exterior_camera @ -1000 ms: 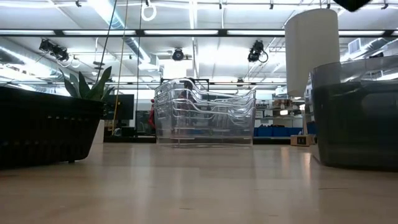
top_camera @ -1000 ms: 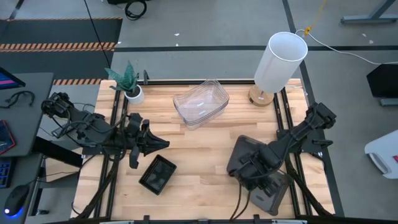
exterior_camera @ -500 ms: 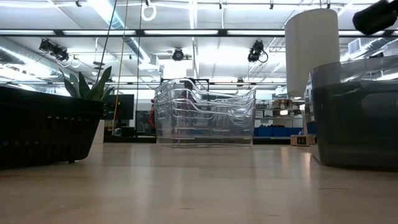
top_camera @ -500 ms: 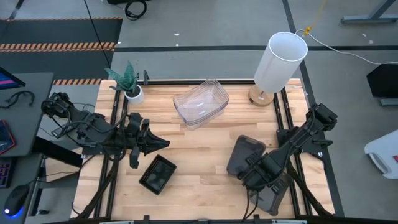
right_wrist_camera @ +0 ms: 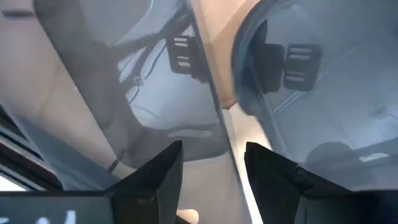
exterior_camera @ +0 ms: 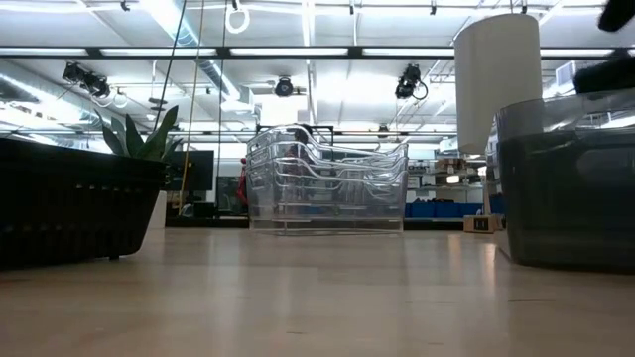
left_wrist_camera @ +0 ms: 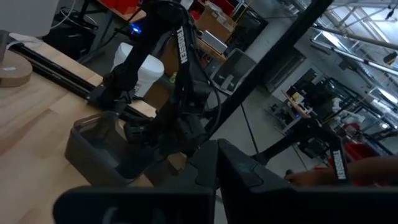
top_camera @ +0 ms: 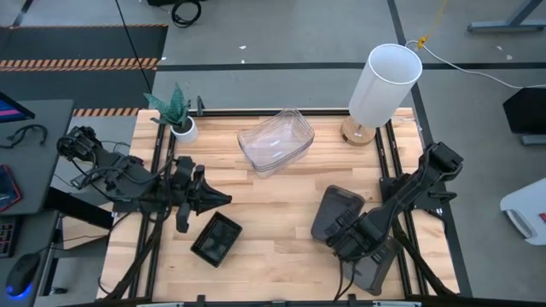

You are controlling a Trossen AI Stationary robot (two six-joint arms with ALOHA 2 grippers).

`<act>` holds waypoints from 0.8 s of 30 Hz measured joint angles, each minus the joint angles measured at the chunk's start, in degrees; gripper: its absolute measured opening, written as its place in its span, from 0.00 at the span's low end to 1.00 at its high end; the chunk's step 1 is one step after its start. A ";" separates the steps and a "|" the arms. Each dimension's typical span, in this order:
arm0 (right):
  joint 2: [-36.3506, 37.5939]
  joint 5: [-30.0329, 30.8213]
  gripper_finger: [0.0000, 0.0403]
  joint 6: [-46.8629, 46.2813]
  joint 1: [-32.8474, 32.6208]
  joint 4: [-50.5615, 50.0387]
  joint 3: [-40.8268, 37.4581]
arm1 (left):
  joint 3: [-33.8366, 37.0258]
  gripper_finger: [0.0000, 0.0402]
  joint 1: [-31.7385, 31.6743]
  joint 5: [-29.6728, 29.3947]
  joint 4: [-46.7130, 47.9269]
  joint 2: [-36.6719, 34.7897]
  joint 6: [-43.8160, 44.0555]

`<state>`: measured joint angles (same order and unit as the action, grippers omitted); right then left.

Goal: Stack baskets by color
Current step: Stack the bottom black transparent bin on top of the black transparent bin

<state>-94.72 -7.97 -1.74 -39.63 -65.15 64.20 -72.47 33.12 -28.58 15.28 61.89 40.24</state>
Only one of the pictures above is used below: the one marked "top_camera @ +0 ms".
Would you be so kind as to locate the black slotted plastic basket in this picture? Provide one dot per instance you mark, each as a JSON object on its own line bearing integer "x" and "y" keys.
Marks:
{"x": 217, "y": 239}

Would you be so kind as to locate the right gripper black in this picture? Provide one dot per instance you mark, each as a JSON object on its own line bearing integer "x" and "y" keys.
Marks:
{"x": 358, "y": 236}

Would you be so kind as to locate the black computer mouse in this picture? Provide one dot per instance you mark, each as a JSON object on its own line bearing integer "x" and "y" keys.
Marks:
{"x": 21, "y": 273}

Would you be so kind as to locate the clear plastic basket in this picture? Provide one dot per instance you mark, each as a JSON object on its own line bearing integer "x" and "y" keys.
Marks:
{"x": 251, "y": 158}
{"x": 277, "y": 136}
{"x": 262, "y": 172}

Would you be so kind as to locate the small black camera post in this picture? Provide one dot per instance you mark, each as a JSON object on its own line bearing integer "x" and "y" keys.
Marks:
{"x": 200, "y": 104}

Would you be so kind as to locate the white lamp with wooden base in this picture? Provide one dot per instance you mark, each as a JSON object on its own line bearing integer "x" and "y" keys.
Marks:
{"x": 384, "y": 85}

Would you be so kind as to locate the black mat with orange stripes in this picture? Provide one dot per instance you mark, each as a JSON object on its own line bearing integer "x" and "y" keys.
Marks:
{"x": 85, "y": 42}

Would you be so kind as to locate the black desk support beam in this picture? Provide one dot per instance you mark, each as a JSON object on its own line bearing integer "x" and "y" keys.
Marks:
{"x": 77, "y": 209}

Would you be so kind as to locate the black box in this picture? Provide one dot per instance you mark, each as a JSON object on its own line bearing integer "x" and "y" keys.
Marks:
{"x": 526, "y": 111}

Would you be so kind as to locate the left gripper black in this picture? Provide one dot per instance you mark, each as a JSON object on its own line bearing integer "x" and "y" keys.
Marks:
{"x": 185, "y": 187}

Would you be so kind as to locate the grey metal table foot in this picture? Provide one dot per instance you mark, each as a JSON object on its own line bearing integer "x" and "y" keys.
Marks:
{"x": 503, "y": 26}

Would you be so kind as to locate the black aluminium table frame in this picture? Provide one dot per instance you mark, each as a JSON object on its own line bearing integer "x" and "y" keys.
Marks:
{"x": 239, "y": 304}

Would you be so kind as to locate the black computer monitor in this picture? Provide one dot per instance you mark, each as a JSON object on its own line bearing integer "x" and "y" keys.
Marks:
{"x": 13, "y": 111}

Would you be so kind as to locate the black keyboard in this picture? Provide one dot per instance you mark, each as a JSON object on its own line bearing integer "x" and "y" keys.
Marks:
{"x": 6, "y": 236}

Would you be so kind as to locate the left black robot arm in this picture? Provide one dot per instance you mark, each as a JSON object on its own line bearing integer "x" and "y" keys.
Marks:
{"x": 123, "y": 172}

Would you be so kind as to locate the dark grey desk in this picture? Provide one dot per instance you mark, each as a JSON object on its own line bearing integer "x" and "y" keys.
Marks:
{"x": 38, "y": 170}

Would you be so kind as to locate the green plant in white pot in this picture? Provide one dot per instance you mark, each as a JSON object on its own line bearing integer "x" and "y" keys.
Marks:
{"x": 175, "y": 108}

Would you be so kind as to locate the dark pad with red edge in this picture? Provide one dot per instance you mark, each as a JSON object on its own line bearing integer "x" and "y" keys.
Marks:
{"x": 7, "y": 187}

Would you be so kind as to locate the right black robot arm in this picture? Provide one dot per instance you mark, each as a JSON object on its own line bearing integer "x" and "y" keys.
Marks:
{"x": 409, "y": 187}

